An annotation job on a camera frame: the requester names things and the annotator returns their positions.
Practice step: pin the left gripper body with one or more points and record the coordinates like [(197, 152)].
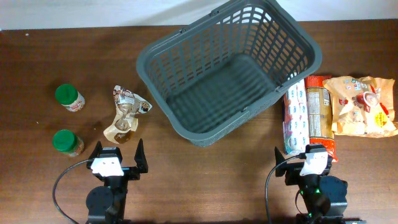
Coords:
[(130, 174)]

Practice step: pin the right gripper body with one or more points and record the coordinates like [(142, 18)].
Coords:
[(294, 178)]

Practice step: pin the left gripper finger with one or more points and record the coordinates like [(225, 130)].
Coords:
[(96, 151), (140, 157)]

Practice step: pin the green lid jar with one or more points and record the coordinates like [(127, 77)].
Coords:
[(69, 97), (68, 143)]

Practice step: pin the tissue pack multicolour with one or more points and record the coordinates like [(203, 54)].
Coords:
[(295, 124)]

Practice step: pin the brown white snack pouch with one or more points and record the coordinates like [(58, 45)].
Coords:
[(125, 123)]

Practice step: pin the orange noodle packet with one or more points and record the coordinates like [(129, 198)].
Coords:
[(320, 114)]

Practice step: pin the orange Nescafe coffee bag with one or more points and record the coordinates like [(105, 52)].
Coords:
[(362, 107)]

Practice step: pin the grey plastic shopping basket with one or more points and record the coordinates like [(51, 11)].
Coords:
[(220, 71)]

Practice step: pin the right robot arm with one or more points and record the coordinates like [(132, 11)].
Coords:
[(324, 195)]

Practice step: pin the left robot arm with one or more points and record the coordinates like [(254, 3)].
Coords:
[(106, 203)]

